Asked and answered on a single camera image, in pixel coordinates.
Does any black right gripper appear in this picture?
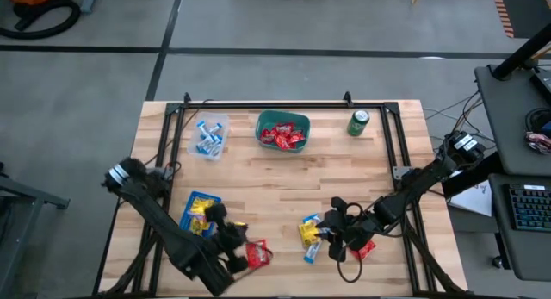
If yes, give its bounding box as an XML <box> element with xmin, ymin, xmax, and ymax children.
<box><xmin>317</xmin><ymin>196</ymin><xmax>376</xmax><ymax>263</ymax></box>

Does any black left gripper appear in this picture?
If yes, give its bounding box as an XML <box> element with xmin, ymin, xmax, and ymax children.
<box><xmin>204</xmin><ymin>202</ymin><xmax>253</xmax><ymax>275</ymax></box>

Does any blue plastic basket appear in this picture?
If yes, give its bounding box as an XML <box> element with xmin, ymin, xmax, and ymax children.
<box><xmin>178</xmin><ymin>190</ymin><xmax>223</xmax><ymax>240</ymax></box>

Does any pink candy bag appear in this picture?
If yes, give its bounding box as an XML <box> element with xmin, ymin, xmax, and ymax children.
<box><xmin>523</xmin><ymin>131</ymin><xmax>551</xmax><ymax>156</ymax></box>

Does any clear plastic container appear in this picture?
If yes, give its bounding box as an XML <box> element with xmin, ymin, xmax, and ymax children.
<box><xmin>187</xmin><ymin>111</ymin><xmax>230</xmax><ymax>162</ymax></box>

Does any green soda can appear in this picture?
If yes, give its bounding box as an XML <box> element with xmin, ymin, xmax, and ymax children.
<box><xmin>346</xmin><ymin>108</ymin><xmax>371</xmax><ymax>138</ymax></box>

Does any teal plastic bin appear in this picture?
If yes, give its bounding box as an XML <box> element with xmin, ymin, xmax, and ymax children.
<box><xmin>254</xmin><ymin>109</ymin><xmax>312</xmax><ymax>153</ymax></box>

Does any white paper sheet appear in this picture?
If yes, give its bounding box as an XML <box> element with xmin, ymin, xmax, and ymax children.
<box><xmin>447</xmin><ymin>169</ymin><xmax>493</xmax><ymax>217</ymax></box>

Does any black desk support beam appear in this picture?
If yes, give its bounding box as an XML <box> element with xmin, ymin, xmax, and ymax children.
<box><xmin>441</xmin><ymin>154</ymin><xmax>504</xmax><ymax>200</ymax></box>

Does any grey desk top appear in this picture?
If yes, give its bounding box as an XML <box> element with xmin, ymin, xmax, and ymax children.
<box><xmin>488</xmin><ymin>172</ymin><xmax>551</xmax><ymax>283</ymax></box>
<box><xmin>474</xmin><ymin>64</ymin><xmax>551</xmax><ymax>178</ymax></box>

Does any backlit black keyboard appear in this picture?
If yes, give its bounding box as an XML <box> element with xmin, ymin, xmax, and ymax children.
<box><xmin>507</xmin><ymin>183</ymin><xmax>551</xmax><ymax>234</ymax></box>

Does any dark grey side table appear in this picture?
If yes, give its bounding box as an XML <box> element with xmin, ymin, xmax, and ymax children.
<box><xmin>0</xmin><ymin>160</ymin><xmax>71</xmax><ymax>299</ymax></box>

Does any black laptop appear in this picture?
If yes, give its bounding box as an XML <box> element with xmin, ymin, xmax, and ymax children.
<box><xmin>529</xmin><ymin>68</ymin><xmax>551</xmax><ymax>104</ymax></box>

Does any black diagonal pole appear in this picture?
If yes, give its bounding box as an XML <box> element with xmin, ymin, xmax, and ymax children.
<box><xmin>492</xmin><ymin>22</ymin><xmax>551</xmax><ymax>81</ymax></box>

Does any dark mat with striped edge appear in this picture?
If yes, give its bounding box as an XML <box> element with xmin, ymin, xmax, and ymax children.
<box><xmin>490</xmin><ymin>0</ymin><xmax>551</xmax><ymax>40</ymax></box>

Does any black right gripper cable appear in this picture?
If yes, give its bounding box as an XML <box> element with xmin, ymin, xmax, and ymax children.
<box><xmin>337</xmin><ymin>201</ymin><xmax>410</xmax><ymax>284</ymax></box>

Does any black aluminium table frame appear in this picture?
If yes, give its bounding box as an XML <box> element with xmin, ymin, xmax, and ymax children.
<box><xmin>92</xmin><ymin>91</ymin><xmax>468</xmax><ymax>298</ymax></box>

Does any floor cable bundle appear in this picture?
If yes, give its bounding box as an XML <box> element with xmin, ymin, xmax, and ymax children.
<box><xmin>422</xmin><ymin>90</ymin><xmax>497</xmax><ymax>146</ymax></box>

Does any black coiled cable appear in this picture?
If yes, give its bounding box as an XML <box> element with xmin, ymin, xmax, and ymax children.
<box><xmin>524</xmin><ymin>107</ymin><xmax>551</xmax><ymax>134</ymax></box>

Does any black vacuum hose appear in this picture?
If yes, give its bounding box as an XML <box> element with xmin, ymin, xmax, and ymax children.
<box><xmin>0</xmin><ymin>0</ymin><xmax>82</xmax><ymax>40</ymax></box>

